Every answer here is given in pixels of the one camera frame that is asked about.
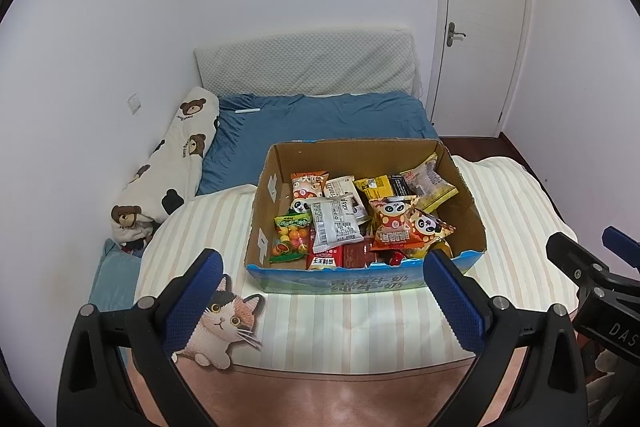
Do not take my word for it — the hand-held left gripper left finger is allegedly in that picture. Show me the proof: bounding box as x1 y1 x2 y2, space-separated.
56 248 224 427

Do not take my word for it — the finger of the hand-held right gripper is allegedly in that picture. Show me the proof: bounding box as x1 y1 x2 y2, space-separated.
601 226 640 268
545 232 608 293

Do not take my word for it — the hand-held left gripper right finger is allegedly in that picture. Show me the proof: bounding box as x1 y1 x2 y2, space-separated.
422 249 586 427

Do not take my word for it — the dark red-brown packet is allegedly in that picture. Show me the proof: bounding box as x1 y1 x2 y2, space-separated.
342 242 376 269

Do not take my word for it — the green candy packet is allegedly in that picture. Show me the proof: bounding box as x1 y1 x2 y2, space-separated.
269 213 313 264

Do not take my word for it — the pale yellow snack packet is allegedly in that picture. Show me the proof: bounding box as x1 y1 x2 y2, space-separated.
400 154 460 214

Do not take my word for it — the long red snack packet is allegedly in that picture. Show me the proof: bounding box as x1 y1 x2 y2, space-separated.
306 227 346 272

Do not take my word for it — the grey white snack packet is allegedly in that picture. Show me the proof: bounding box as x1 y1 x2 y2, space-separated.
309 197 365 254

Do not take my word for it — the large yellow black packet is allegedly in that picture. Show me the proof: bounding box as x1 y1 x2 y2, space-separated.
352 174 416 202

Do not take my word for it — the red panda snack packet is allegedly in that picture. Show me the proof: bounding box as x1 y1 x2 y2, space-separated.
289 173 328 217

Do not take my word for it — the white wafer packet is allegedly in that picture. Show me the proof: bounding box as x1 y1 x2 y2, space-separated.
322 176 372 223

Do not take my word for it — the cardboard box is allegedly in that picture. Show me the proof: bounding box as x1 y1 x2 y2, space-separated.
245 138 488 295

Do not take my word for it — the light blue cloth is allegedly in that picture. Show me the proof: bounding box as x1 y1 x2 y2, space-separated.
89 239 143 313

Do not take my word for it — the striped cat print blanket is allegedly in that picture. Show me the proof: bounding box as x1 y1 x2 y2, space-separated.
122 154 581 427

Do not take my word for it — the bear print long pillow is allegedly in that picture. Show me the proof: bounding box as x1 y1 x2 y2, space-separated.
111 86 221 253

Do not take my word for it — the blue bed sheet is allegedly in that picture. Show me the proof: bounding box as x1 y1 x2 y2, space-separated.
195 91 441 198

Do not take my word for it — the grey textured pillow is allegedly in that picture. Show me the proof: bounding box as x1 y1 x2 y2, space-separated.
194 28 418 98

